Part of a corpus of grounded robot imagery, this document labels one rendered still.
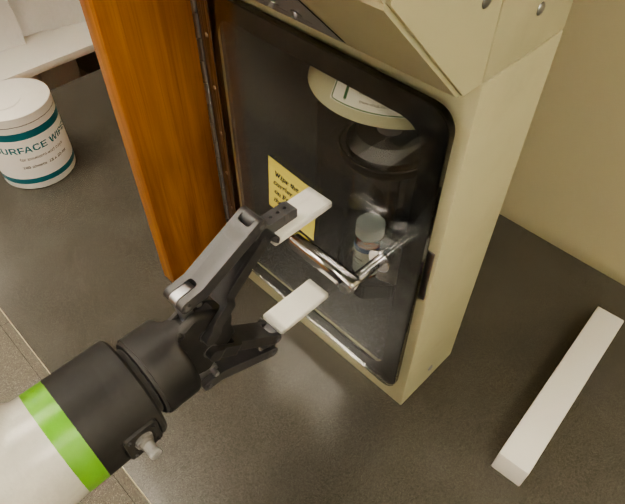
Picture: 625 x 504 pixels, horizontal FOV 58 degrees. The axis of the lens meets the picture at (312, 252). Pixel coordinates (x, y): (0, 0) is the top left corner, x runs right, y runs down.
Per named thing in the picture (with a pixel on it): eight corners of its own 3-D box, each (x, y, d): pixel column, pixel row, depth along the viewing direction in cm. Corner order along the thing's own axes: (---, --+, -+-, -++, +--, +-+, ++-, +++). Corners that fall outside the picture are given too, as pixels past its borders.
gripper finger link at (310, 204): (252, 229, 49) (251, 223, 49) (309, 191, 52) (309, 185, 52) (275, 247, 48) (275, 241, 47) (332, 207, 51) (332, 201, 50)
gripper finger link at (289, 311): (281, 331, 57) (282, 335, 58) (329, 293, 61) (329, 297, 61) (262, 314, 59) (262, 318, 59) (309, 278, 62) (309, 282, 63)
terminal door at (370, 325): (240, 254, 84) (200, -21, 54) (396, 387, 69) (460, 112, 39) (235, 257, 83) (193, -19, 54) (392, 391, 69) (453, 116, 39)
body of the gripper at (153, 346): (174, 433, 48) (256, 366, 52) (153, 385, 42) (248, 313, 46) (126, 378, 51) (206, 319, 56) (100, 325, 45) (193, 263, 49)
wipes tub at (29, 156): (55, 136, 111) (27, 68, 100) (90, 167, 105) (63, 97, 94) (-9, 167, 105) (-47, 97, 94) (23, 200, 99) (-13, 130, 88)
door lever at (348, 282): (322, 226, 60) (322, 208, 58) (389, 275, 56) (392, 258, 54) (285, 251, 58) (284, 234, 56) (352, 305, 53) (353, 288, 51)
